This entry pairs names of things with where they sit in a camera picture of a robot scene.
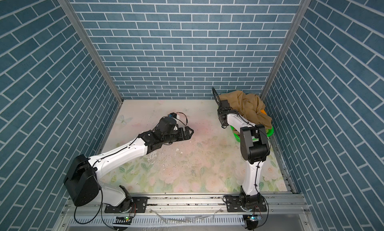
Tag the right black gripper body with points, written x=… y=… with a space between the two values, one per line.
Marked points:
x=222 y=124

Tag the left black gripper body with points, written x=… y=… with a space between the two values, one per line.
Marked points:
x=171 y=138

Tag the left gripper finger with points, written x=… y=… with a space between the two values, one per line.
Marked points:
x=186 y=136
x=186 y=129

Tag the tan drawstring shorts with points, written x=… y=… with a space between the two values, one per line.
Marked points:
x=249 y=106

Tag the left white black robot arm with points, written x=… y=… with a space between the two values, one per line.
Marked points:
x=83 y=178

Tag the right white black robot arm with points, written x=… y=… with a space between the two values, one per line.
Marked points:
x=255 y=148

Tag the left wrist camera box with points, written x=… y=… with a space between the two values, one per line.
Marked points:
x=173 y=115

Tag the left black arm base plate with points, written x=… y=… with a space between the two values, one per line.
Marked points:
x=132 y=205

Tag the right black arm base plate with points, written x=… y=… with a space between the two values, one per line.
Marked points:
x=242 y=203

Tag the aluminium front rail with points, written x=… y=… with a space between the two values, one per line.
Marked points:
x=284 y=203

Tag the right aluminium corner post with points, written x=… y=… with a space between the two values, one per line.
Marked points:
x=285 y=46

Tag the aluminium corner post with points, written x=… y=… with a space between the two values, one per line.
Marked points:
x=80 y=30
x=285 y=46

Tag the left aluminium corner post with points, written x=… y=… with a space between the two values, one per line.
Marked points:
x=80 y=30

